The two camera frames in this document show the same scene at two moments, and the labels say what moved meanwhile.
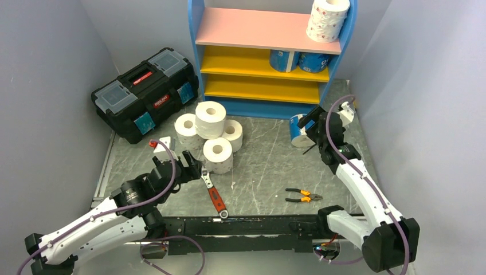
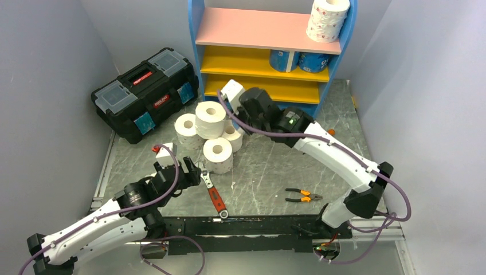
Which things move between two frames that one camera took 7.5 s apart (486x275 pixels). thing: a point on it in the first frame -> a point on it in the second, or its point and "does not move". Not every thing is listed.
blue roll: [314, 63] does not move
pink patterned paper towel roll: [326, 19] does not move
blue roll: [284, 61] does not move
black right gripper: [313, 115] -> [241, 110]
